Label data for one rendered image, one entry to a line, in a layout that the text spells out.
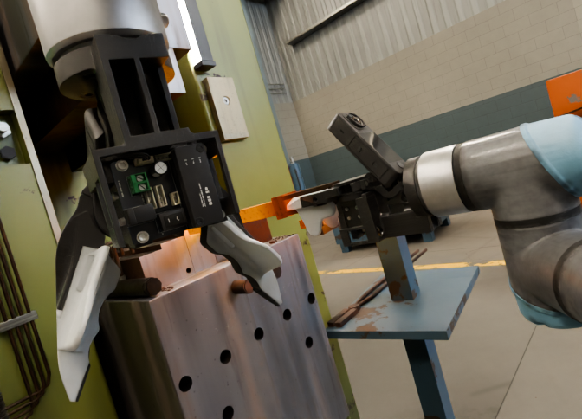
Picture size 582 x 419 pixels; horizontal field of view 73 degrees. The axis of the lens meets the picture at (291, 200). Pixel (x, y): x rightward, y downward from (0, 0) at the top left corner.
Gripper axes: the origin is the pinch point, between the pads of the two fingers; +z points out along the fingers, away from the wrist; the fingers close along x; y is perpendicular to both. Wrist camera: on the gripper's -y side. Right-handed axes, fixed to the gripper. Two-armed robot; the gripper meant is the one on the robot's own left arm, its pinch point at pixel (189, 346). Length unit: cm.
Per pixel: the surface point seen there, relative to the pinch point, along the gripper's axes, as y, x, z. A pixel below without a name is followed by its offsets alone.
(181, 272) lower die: -45.1, 12.3, 1.6
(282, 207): -21.1, 23.1, -6.1
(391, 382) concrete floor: -110, 108, 94
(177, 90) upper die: -49, 23, -33
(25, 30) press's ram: -46, -1, -45
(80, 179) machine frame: -93, 5, -25
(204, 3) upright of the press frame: -70, 45, -63
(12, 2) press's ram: -48, -1, -51
